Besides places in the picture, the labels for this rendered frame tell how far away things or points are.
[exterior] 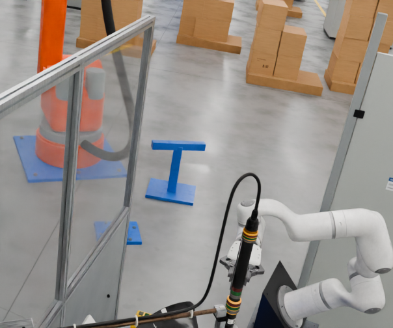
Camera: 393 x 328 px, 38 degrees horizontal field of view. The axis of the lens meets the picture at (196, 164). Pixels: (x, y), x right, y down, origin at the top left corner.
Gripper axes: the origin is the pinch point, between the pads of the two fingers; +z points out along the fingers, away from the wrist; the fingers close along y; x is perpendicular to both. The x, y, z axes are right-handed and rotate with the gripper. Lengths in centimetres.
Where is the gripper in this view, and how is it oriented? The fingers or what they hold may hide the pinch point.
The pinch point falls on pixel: (239, 276)
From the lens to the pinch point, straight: 169.1
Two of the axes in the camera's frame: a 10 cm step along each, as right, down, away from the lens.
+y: -9.6, -2.4, 1.3
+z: -2.2, 3.9, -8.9
